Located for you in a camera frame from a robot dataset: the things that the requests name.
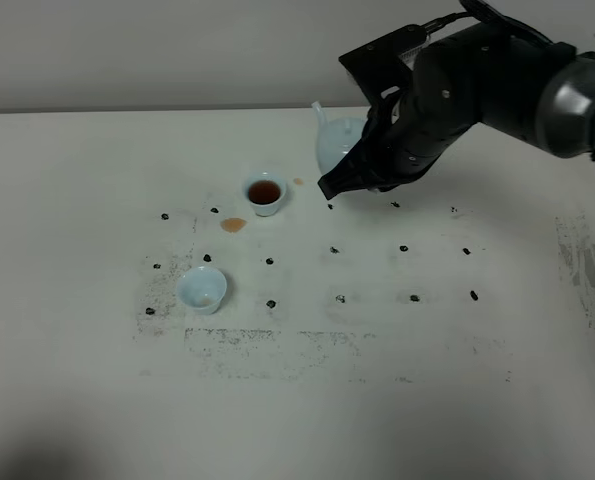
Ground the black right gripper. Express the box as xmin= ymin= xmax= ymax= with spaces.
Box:
xmin=318 ymin=23 xmax=552 ymax=200

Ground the pale blue porcelain teapot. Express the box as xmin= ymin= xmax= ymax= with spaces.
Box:
xmin=311 ymin=101 xmax=366 ymax=175

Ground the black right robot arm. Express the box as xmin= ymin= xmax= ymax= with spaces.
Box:
xmin=318 ymin=1 xmax=595 ymax=199

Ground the far pale blue teacup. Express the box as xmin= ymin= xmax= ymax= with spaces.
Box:
xmin=242 ymin=171 xmax=288 ymax=217

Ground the pale blue teacup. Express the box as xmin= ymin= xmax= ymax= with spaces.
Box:
xmin=242 ymin=171 xmax=288 ymax=217
xmin=176 ymin=266 xmax=228 ymax=315

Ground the near pale blue teacup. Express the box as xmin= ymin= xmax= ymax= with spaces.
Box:
xmin=176 ymin=266 xmax=228 ymax=315

